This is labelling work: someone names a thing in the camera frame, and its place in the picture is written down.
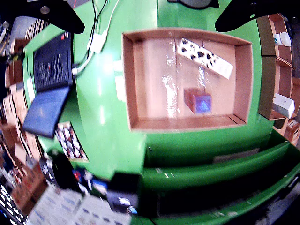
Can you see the black laptop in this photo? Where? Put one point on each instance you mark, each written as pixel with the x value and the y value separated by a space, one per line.
pixel 51 65

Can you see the black label printer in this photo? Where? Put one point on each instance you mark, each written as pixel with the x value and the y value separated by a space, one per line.
pixel 123 194

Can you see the white usb adapter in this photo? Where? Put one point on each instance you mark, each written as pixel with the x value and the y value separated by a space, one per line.
pixel 96 43

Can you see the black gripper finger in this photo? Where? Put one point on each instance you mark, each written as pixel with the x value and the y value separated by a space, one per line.
pixel 253 9
pixel 35 9

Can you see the shallow cardboard tray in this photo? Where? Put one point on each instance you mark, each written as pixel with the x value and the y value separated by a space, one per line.
pixel 152 93

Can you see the black white patterned card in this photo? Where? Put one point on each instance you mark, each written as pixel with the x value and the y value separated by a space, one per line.
pixel 71 143

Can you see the open brown cardboard box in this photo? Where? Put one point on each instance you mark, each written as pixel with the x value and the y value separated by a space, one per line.
pixel 264 89
pixel 266 39

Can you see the green metal shelf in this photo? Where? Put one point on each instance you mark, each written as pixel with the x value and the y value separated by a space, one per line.
pixel 211 187

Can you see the printed paper sheets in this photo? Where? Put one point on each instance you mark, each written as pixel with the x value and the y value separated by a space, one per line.
pixel 70 208

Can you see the white bottle teal label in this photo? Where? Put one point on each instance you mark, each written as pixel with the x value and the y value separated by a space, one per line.
pixel 282 39

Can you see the cow print carton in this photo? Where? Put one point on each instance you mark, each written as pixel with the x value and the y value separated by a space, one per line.
pixel 204 57

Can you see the red orange product box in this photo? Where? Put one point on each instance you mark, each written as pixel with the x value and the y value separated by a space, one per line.
pixel 199 100

